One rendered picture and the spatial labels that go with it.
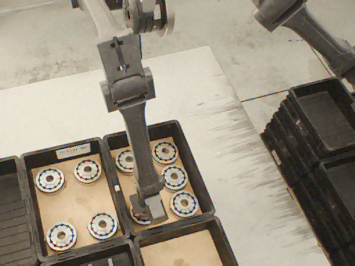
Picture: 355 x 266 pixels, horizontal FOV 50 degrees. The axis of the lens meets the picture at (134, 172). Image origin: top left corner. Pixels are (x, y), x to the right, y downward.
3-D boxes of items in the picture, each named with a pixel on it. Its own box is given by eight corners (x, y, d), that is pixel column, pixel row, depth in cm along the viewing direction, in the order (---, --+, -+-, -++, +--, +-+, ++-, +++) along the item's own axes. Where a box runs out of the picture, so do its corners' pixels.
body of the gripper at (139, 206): (163, 207, 124) (166, 199, 117) (134, 215, 122) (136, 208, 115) (157, 189, 126) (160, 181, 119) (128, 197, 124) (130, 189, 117)
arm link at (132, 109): (145, 59, 78) (96, 75, 77) (154, 76, 74) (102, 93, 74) (163, 176, 112) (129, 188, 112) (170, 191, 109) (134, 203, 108)
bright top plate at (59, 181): (32, 172, 137) (32, 171, 136) (59, 164, 139) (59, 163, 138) (39, 196, 133) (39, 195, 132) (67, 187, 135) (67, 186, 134)
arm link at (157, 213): (161, 172, 107) (133, 181, 107) (175, 208, 103) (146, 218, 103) (161, 185, 118) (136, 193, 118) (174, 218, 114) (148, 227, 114)
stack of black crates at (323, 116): (258, 134, 235) (288, 87, 195) (299, 122, 240) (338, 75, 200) (289, 189, 218) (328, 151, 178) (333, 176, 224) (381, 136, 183)
